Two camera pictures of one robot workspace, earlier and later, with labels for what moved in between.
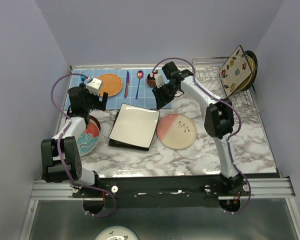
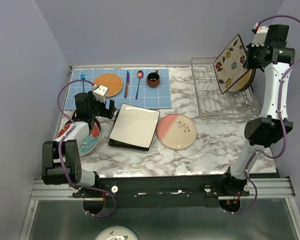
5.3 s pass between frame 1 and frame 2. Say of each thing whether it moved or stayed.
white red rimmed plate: moved
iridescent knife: stayed
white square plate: stayed
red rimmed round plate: moved
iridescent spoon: stayed
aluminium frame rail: stayed
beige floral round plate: stayed
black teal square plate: stayed
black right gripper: moved
